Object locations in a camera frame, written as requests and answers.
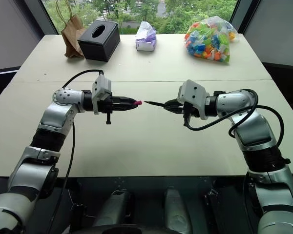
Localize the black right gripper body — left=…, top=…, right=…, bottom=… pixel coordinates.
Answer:
left=176, top=97, right=200, bottom=119

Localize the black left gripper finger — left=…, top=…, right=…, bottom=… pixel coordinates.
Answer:
left=113, top=102, right=138, bottom=112
left=113, top=96, right=135, bottom=104

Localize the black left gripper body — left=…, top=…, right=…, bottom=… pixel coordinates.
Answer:
left=97, top=93, right=115, bottom=125

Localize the black tissue box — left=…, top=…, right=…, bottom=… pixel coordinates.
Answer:
left=77, top=19, right=121, bottom=62

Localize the purple white tissue pack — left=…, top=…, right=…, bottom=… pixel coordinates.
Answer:
left=135, top=20, right=158, bottom=52

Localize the plastic bag of colourful blocks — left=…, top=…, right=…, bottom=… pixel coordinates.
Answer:
left=184, top=15, right=240, bottom=65

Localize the brown paper bag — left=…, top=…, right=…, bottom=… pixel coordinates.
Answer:
left=55, top=0, right=85, bottom=59

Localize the dark rounded shape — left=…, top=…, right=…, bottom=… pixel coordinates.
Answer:
left=93, top=189, right=138, bottom=229

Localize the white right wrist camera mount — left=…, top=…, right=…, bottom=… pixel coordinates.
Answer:
left=177, top=79, right=210, bottom=120

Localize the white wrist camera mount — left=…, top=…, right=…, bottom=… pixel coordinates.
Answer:
left=177, top=79, right=210, bottom=120
left=91, top=74, right=113, bottom=116

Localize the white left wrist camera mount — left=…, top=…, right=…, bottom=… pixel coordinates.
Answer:
left=91, top=74, right=113, bottom=116

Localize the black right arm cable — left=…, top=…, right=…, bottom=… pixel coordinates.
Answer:
left=183, top=89, right=285, bottom=150

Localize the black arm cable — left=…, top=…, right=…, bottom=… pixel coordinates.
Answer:
left=47, top=69, right=106, bottom=232
left=183, top=89, right=285, bottom=150

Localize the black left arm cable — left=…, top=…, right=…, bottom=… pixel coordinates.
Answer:
left=47, top=69, right=106, bottom=232

